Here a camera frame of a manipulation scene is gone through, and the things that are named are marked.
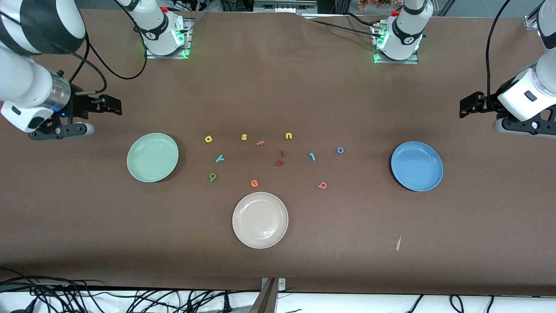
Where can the grey aluminium profile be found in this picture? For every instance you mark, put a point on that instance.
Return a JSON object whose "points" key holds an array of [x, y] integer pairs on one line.
{"points": [[266, 300]]}

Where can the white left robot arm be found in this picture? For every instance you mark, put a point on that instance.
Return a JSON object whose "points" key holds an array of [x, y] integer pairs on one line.
{"points": [[404, 37]]}

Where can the teal foam letter y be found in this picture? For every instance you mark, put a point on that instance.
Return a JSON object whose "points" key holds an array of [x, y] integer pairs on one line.
{"points": [[220, 158]]}

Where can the orange artificial flowers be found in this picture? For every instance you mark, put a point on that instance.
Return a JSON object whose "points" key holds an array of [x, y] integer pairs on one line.
{"points": [[373, 3]]}

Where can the pink foam letter b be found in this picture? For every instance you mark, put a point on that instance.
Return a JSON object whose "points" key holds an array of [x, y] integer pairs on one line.
{"points": [[322, 185]]}

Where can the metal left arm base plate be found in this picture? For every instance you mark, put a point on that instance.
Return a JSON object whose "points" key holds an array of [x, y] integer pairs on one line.
{"points": [[415, 61]]}

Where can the beige plate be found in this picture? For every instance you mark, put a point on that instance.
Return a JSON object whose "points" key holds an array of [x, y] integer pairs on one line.
{"points": [[260, 220]]}

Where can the small metal bracket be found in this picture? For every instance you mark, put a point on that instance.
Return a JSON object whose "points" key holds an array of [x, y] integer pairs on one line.
{"points": [[282, 284]]}

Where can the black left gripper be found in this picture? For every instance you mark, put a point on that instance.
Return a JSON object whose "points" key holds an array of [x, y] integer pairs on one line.
{"points": [[483, 104]]}

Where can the silver metal box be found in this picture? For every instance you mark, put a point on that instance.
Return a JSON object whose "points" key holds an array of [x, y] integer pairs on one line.
{"points": [[284, 5]]}

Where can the aluminium frame corner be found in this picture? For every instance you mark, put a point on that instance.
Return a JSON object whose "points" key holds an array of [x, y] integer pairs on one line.
{"points": [[531, 21]]}

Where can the blue plate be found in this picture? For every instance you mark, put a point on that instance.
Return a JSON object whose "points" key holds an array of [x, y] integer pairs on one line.
{"points": [[417, 166]]}

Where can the white tape scrap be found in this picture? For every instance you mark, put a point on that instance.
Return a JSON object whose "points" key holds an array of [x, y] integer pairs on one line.
{"points": [[398, 243]]}

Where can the green plate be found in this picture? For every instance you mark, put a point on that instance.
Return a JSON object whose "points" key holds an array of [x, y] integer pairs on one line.
{"points": [[152, 157]]}

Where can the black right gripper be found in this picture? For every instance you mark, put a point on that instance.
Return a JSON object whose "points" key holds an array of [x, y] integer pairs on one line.
{"points": [[81, 107]]}

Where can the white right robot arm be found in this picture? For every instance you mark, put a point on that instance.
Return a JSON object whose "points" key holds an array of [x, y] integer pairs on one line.
{"points": [[26, 82]]}

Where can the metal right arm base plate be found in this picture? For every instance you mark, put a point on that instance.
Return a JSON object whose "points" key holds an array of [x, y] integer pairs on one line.
{"points": [[187, 39]]}

